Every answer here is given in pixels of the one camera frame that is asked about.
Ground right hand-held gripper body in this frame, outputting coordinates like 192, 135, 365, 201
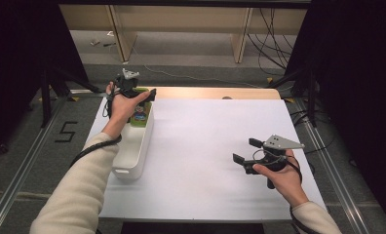
243, 134, 306, 176

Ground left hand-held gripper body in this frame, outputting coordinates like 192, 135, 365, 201
113, 67, 150, 99

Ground white rectangular plastic bin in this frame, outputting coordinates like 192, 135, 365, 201
111, 87, 156, 181

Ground person's left hand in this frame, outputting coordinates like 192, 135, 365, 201
102, 81, 152, 139

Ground person's right hand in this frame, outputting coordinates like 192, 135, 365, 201
251, 148, 311, 209

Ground white table sheet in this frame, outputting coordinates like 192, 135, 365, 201
85, 97, 327, 222

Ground black tripod stand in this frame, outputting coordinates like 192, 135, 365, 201
268, 67, 319, 128
39, 66, 109, 128

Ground beige wooden desk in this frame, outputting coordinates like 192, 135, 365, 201
58, 3, 309, 64

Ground black curtain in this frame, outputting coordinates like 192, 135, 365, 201
0, 0, 90, 157
285, 0, 386, 225

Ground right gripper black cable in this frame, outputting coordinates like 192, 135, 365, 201
252, 149, 312, 234

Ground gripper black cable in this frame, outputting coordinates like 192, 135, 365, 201
252, 149, 312, 234
69, 82, 123, 169

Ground black floor cable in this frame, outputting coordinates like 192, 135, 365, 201
291, 108, 336, 154

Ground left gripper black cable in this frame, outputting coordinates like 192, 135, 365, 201
69, 82, 123, 169

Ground aluminium floor rail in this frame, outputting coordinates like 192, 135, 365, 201
296, 97, 369, 234
0, 96, 68, 234

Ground tangle of black cables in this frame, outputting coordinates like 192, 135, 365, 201
248, 8, 294, 76

